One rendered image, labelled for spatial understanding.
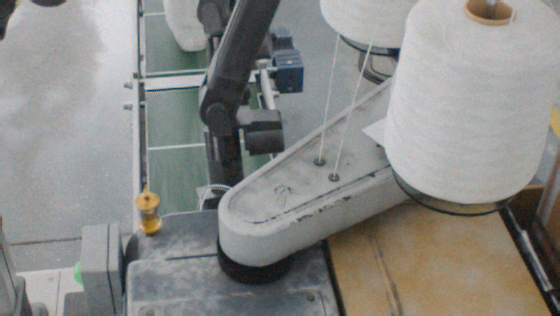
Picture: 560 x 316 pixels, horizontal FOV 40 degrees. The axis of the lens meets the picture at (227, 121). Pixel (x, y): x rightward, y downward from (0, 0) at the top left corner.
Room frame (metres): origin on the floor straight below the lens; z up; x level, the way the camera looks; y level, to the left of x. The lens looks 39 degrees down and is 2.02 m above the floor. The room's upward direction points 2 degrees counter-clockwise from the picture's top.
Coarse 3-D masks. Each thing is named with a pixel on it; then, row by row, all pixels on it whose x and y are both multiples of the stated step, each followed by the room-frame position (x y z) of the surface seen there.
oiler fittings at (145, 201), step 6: (144, 192) 0.64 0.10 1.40; (150, 192) 0.66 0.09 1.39; (138, 198) 0.65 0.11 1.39; (144, 198) 0.64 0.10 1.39; (150, 198) 0.64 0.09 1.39; (156, 198) 0.64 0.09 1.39; (138, 204) 0.64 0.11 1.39; (144, 204) 0.63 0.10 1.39; (150, 204) 0.63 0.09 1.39; (156, 204) 0.64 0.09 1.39; (144, 210) 0.63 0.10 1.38; (138, 222) 0.64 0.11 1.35; (156, 228) 0.63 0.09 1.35; (150, 234) 0.64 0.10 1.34
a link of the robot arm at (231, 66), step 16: (240, 0) 0.96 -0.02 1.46; (256, 0) 0.95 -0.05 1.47; (272, 0) 0.95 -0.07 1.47; (240, 16) 0.95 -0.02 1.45; (256, 16) 0.95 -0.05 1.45; (272, 16) 0.95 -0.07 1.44; (240, 32) 0.95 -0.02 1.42; (256, 32) 0.95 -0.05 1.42; (224, 48) 0.95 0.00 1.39; (240, 48) 0.94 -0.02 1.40; (256, 48) 0.94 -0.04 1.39; (224, 64) 0.94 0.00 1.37; (240, 64) 0.94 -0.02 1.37; (208, 80) 0.94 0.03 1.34; (224, 80) 0.93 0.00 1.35; (240, 80) 0.93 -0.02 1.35; (208, 96) 0.92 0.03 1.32; (224, 96) 0.92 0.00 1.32; (240, 96) 0.93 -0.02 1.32
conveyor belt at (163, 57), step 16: (144, 0) 2.85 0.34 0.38; (160, 0) 2.84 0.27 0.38; (144, 16) 2.71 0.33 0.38; (160, 16) 2.71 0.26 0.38; (144, 32) 2.60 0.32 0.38; (160, 32) 2.59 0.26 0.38; (160, 48) 2.48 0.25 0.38; (176, 48) 2.48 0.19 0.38; (160, 64) 2.37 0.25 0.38; (176, 64) 2.37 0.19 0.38; (192, 64) 2.37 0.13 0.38
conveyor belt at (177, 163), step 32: (160, 96) 2.17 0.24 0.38; (192, 96) 2.17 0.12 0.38; (256, 96) 2.16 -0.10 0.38; (160, 128) 2.00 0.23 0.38; (192, 128) 1.99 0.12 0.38; (160, 160) 1.84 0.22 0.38; (192, 160) 1.83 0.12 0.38; (256, 160) 1.82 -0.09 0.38; (160, 192) 1.69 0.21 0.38; (192, 192) 1.69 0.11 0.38
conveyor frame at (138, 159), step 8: (264, 72) 2.25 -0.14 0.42; (136, 80) 2.22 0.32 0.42; (264, 80) 2.20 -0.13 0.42; (136, 88) 2.17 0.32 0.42; (264, 88) 2.17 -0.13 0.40; (136, 96) 2.12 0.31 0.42; (264, 96) 2.17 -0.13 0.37; (136, 104) 2.08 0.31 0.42; (264, 104) 2.17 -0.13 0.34; (272, 104) 2.06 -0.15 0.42; (136, 112) 2.04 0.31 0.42; (136, 120) 1.99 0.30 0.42; (136, 128) 1.95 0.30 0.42; (136, 136) 1.91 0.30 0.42; (136, 144) 1.87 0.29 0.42; (136, 152) 1.83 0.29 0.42; (136, 160) 1.79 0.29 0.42; (144, 160) 1.92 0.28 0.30; (136, 168) 1.76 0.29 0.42; (136, 176) 1.72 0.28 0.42; (136, 184) 1.69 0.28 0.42; (136, 192) 1.65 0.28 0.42; (136, 208) 1.59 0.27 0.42; (136, 216) 1.55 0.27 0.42; (136, 224) 1.52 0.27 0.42
